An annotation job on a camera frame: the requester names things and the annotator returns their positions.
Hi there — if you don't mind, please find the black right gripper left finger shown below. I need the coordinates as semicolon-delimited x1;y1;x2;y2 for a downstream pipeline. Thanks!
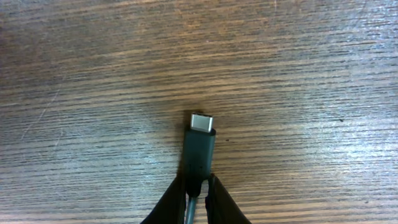
141;175;186;224

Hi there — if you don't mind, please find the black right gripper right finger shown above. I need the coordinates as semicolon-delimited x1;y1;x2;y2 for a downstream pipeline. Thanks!
205;174;251;224

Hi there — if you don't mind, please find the black USB charging cable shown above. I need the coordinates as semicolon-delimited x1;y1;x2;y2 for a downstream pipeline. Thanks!
181;112;217;224

